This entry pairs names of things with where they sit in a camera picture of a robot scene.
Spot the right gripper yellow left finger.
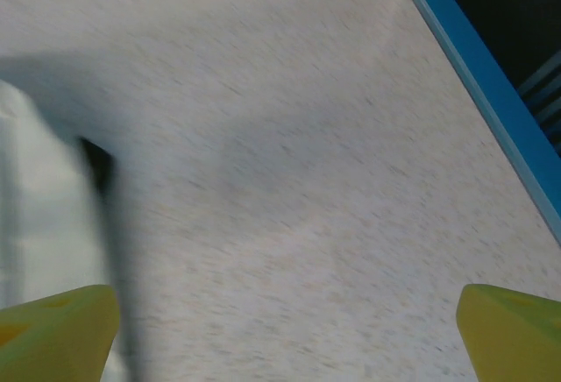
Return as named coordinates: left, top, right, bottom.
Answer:
left=0, top=284, right=122, bottom=382

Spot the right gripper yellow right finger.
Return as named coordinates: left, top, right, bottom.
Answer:
left=455, top=283, right=561, bottom=382

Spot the cream canvas backpack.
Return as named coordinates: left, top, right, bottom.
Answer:
left=0, top=77, right=132, bottom=382

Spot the blue table edge strip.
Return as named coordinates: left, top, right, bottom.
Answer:
left=392, top=0, right=561, bottom=243

